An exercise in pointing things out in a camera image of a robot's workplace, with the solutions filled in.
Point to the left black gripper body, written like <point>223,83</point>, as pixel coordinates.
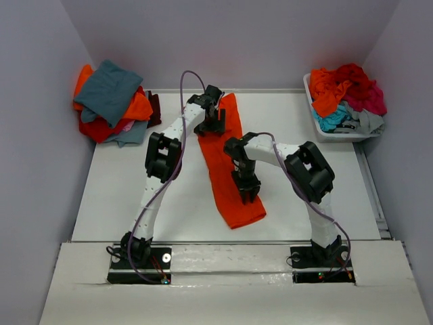
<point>210,124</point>

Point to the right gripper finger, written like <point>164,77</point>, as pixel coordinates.
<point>254,192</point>
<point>245,196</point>

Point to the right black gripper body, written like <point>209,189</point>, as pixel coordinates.
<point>245,176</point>

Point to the orange t shirt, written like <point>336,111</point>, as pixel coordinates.
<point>139,109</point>
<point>226,196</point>

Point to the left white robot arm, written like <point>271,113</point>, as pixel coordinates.
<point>163,164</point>

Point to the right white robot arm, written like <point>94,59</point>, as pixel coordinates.
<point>308,172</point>

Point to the dark maroon t shirt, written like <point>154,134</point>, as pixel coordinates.
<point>155,118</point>

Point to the orange folded t shirt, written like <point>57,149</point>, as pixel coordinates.
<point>139,109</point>

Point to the grey-blue bottom t shirt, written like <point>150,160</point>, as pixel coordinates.
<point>134,136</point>

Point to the pink folded t shirt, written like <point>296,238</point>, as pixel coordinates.
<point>128,126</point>

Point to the white laundry basket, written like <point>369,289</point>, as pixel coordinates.
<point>324,137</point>

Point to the cyan crumpled t shirt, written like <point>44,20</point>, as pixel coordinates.
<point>329,123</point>

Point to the teal folded t shirt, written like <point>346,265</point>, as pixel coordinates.
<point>107,93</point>

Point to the red folded t shirt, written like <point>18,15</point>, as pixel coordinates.
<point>99,130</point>

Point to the grey crumpled t shirt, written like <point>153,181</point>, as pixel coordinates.
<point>363,122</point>

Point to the red crumpled t shirt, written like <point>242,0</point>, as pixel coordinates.
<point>360,84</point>

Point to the magenta crumpled t shirt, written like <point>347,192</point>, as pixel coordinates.
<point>374,103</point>

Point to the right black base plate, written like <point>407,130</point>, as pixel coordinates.
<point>308,270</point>

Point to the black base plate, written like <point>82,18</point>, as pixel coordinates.
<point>155,271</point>
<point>308,270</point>

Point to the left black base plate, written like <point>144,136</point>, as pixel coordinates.
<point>155,271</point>

